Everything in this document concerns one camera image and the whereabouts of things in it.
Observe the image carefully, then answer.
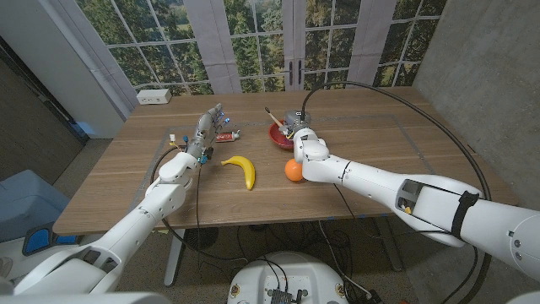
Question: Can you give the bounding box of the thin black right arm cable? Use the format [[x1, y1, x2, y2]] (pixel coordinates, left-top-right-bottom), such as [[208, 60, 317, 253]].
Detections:
[[332, 182, 360, 219]]

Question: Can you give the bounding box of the black round fan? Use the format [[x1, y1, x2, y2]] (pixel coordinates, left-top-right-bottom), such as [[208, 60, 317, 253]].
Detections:
[[184, 226, 219, 251]]

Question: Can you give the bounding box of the yellow toy banana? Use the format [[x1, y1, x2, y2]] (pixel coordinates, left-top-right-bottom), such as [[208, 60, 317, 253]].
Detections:
[[220, 155, 257, 192]]

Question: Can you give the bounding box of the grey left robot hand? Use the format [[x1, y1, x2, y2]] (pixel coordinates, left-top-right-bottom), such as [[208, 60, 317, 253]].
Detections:
[[185, 103, 231, 160]]

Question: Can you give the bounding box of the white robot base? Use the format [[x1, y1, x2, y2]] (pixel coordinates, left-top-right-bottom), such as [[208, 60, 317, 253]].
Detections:
[[226, 251, 349, 304]]

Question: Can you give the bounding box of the white table leg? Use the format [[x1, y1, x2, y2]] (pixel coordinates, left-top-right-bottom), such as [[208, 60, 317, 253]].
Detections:
[[373, 214, 406, 272], [163, 228, 186, 288]]

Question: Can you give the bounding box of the white floor cable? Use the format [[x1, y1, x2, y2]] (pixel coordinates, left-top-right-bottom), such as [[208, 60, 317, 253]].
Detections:
[[318, 221, 373, 297]]

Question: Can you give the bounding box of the blue grey chair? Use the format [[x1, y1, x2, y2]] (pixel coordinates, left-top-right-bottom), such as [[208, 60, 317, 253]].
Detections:
[[0, 169, 71, 244]]

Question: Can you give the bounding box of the red bowl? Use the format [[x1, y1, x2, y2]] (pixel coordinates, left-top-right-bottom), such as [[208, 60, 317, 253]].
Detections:
[[267, 122, 296, 152]]

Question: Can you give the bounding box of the red white toothpaste tube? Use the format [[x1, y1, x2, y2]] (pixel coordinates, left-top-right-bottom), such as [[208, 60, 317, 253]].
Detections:
[[215, 129, 241, 144]]

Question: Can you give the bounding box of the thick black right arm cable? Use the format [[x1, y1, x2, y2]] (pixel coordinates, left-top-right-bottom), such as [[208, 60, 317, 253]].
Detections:
[[300, 80, 493, 304]]

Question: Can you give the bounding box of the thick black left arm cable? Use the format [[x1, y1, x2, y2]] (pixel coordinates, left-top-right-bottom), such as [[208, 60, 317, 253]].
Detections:
[[149, 145, 250, 263]]

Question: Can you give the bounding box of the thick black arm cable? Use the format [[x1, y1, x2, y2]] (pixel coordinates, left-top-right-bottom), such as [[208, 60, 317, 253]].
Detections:
[[149, 145, 250, 263], [300, 80, 493, 304]]

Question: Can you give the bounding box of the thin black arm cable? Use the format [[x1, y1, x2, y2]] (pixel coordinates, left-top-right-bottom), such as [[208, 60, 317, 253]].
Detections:
[[194, 164, 204, 250], [332, 182, 360, 219]]

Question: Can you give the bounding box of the white power strip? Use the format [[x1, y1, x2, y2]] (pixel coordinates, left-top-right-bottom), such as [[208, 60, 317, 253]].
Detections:
[[135, 88, 173, 106]]

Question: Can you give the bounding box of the toy orange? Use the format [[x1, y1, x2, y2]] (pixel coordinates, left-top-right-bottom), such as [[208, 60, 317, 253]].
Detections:
[[284, 158, 305, 183]]

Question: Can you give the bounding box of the black floor cable bundle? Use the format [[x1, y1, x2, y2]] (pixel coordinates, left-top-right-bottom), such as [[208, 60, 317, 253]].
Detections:
[[235, 219, 372, 304]]

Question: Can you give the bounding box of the printed window backdrop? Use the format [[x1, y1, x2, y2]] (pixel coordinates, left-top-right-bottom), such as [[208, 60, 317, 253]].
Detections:
[[75, 0, 448, 96]]

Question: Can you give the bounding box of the wooden toothbrush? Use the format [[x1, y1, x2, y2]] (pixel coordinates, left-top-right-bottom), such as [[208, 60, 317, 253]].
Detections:
[[264, 106, 292, 136]]

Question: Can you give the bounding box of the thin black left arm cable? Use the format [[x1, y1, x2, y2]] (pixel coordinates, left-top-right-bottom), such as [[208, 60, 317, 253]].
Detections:
[[194, 164, 204, 250]]

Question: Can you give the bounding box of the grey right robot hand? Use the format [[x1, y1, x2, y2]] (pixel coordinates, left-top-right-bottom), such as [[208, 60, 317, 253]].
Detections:
[[280, 109, 312, 138]]

